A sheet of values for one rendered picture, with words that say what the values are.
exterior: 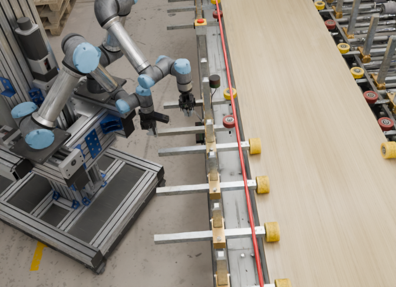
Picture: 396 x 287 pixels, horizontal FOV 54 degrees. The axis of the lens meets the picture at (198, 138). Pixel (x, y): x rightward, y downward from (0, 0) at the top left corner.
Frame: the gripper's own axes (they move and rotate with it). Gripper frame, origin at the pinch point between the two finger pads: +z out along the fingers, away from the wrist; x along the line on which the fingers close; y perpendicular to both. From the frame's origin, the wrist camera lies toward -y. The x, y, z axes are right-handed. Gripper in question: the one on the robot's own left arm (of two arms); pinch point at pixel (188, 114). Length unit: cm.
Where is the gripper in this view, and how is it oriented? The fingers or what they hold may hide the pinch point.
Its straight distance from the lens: 213.4
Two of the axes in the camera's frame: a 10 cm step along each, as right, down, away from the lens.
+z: 0.7, 7.0, 7.1
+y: 0.4, 7.1, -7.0
